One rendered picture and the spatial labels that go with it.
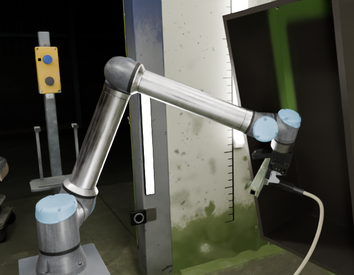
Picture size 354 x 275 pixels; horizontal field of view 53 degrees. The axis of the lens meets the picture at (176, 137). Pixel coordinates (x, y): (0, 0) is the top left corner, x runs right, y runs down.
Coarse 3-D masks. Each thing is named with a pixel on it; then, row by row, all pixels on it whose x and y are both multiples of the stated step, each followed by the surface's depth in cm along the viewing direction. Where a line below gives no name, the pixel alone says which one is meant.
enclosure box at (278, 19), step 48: (288, 0) 134; (336, 0) 118; (240, 48) 175; (288, 48) 184; (336, 48) 162; (240, 96) 178; (288, 96) 195; (336, 96) 170; (336, 144) 178; (288, 192) 205; (336, 192) 188; (288, 240) 190; (336, 240) 181
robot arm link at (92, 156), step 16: (112, 96) 138; (128, 96) 142; (96, 112) 142; (112, 112) 140; (96, 128) 141; (112, 128) 143; (96, 144) 142; (80, 160) 144; (96, 160) 144; (80, 176) 144; (96, 176) 147; (64, 192) 145; (80, 192) 144; (96, 192) 151
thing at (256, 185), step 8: (264, 160) 168; (264, 168) 164; (256, 176) 159; (264, 176) 159; (248, 184) 157; (256, 184) 154; (272, 184) 160; (280, 184) 158; (288, 184) 157; (256, 192) 153; (296, 192) 156
